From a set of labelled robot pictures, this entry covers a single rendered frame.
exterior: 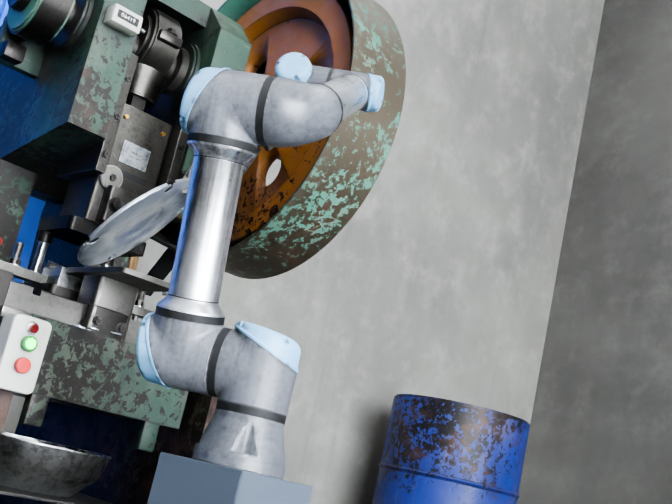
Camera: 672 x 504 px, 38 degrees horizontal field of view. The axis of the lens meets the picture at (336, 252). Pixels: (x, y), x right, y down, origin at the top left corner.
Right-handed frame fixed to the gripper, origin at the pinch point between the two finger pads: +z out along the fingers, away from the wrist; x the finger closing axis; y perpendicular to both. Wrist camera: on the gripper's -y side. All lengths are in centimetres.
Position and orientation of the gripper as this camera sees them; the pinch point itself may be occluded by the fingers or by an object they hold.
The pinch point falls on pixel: (186, 188)
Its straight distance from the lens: 208.3
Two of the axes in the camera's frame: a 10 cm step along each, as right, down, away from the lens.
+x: 5.9, 8.0, -1.2
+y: 1.0, -2.1, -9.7
